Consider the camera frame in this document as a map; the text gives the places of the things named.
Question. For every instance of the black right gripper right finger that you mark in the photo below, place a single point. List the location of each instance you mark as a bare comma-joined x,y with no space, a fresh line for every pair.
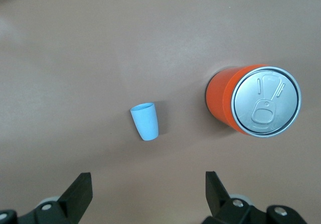
220,204

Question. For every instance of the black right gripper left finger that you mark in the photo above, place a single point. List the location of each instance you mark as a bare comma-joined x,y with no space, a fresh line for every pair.
72,204

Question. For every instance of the light blue plastic cup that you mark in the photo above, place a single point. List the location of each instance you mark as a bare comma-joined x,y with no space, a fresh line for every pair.
146,123

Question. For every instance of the orange can with silver lid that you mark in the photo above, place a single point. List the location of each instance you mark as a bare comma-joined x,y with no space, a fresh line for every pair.
265,103

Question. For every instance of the brown table cover mat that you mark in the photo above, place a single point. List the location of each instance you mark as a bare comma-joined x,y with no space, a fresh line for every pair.
100,58

